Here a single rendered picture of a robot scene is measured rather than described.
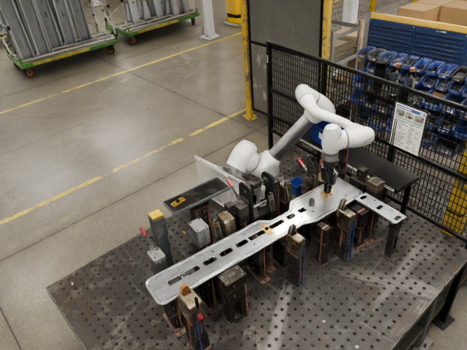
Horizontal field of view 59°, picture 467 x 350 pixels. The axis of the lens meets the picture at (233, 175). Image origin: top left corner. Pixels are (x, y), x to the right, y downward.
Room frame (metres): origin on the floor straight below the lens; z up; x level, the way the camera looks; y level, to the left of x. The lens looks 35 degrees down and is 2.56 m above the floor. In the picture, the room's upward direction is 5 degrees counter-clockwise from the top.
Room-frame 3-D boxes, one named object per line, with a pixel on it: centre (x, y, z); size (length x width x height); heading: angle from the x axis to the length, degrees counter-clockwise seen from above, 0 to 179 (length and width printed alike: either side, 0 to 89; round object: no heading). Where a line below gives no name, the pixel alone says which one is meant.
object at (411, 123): (2.14, -1.07, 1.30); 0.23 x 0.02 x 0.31; 32
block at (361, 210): (1.81, -0.71, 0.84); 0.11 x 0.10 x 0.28; 32
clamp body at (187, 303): (1.21, 0.24, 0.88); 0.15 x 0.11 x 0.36; 32
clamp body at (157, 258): (1.51, 0.43, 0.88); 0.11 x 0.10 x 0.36; 32
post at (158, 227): (1.70, 0.44, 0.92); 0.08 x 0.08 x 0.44; 32
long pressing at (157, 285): (1.66, -0.15, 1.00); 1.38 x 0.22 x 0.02; 122
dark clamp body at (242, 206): (1.83, -0.03, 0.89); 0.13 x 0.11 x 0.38; 32
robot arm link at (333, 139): (1.93, -0.57, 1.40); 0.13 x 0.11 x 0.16; 95
